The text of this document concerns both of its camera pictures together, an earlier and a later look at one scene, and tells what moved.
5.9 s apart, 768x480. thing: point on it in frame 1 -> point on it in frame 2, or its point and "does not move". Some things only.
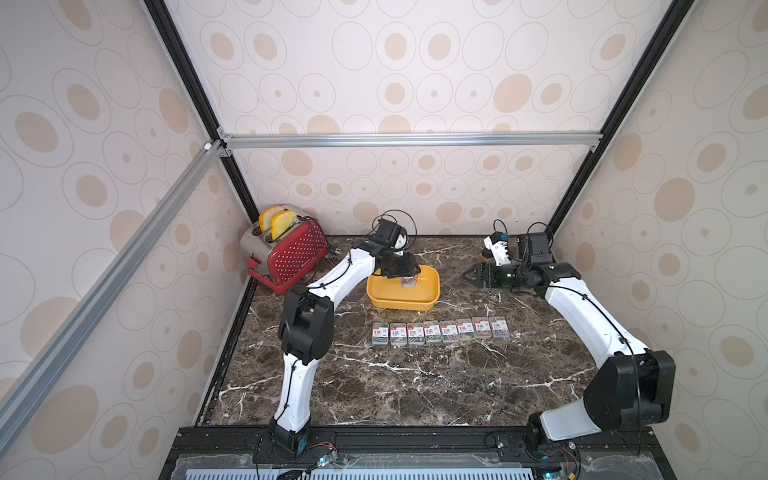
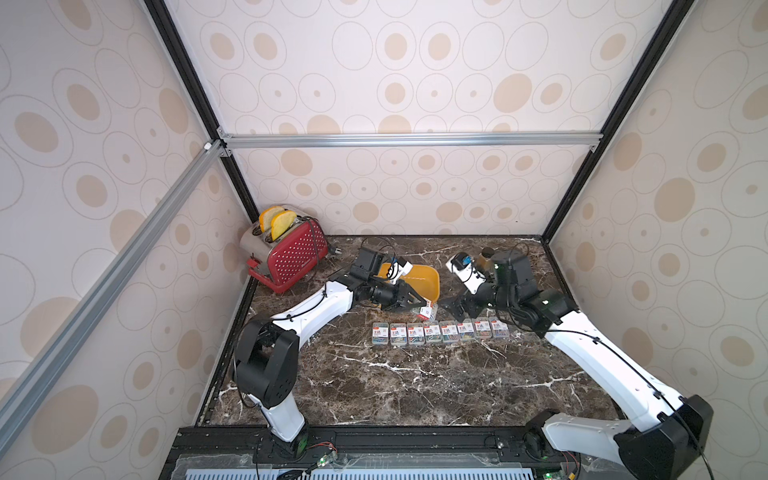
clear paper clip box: [433, 332] does not move
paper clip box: [409, 281] -> [429, 311]
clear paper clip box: [450, 331] does not move
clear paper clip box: [398, 334] does not move
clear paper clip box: [416, 334] does not move
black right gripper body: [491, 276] -> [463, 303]
